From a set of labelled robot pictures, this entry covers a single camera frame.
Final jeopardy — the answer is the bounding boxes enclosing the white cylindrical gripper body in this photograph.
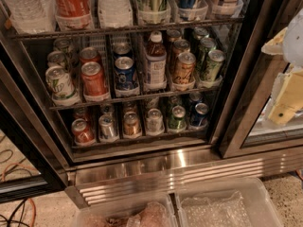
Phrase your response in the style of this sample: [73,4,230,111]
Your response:
[282,9,303,67]

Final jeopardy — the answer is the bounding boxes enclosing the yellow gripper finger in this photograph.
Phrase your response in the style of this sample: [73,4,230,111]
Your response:
[261,27,287,56]
[267,69,303,125]

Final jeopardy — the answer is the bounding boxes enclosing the orange soda can front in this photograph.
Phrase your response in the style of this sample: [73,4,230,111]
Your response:
[123,112,142,138]

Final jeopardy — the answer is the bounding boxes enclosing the fridge glass door right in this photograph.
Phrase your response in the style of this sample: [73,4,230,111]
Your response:
[220,0,303,158]

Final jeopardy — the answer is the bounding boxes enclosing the green can middle right front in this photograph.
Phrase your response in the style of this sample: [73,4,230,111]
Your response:
[200,49,225,82]

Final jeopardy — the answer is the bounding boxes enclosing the blue can bottom shelf front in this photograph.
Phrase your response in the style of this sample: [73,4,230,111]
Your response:
[189,103,209,127]

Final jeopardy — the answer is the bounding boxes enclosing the blue can shelf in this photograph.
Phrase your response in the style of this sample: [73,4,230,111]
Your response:
[189,103,209,127]
[113,43,133,60]

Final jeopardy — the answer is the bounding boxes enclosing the brown root beer can front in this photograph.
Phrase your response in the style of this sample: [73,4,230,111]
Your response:
[172,52,196,91]

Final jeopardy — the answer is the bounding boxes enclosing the green can bottom shelf front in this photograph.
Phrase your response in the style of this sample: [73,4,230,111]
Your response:
[168,105,187,131]

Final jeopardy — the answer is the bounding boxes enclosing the white can bottom shelf front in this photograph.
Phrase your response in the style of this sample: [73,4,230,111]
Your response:
[146,108,164,136]

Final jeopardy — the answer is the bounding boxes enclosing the blue pepsi can middle front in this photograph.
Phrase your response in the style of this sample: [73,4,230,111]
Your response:
[114,57,140,97]

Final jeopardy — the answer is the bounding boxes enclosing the blue can middle shelf rear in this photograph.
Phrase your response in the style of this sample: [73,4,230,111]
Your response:
[113,43,133,60]

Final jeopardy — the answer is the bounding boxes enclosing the orange can bottom shelf rear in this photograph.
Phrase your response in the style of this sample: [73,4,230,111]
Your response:
[123,101,137,113]

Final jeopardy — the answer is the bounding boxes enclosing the white label bottle top shelf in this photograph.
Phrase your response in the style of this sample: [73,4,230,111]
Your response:
[98,0,133,28]

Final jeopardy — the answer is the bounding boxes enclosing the red can middle shelf front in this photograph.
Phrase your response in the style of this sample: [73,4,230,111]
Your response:
[80,61,110,102]

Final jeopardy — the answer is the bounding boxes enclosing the red can shelf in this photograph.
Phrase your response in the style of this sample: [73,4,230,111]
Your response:
[71,118,96,146]
[80,47,101,64]
[80,61,110,102]

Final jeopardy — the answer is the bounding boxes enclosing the silver can bottom shelf front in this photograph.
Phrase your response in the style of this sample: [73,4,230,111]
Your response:
[98,114,119,142]

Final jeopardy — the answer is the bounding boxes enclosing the red can middle shelf rear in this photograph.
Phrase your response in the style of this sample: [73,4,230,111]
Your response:
[80,47,101,64]

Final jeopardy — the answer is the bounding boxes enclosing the red cola bottle top shelf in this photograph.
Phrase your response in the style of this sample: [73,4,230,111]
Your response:
[55,0,94,31]

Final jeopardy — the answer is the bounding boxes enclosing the red can bottom shelf front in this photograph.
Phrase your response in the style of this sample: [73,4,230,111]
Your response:
[71,118,96,146]

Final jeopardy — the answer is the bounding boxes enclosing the green white can middle front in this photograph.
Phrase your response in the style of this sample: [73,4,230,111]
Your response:
[45,65,80,106]

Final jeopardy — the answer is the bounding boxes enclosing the right clear plastic bin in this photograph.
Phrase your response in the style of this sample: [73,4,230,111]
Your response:
[174,178,284,227]

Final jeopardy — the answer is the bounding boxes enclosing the clear plastic bin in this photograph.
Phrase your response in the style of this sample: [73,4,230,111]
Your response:
[174,178,284,227]
[71,193,178,227]

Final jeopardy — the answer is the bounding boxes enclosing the brown tea bottle white label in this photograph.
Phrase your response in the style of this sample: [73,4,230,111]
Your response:
[144,31,167,90]

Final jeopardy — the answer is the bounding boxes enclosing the left clear plastic bin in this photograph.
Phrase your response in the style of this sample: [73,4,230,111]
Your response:
[71,193,178,227]

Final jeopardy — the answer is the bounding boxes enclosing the clear water bottle top left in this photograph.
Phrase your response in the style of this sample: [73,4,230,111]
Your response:
[4,0,56,34]

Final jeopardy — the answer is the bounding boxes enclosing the orange cable on floor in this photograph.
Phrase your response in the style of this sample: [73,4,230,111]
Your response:
[0,162,38,227]

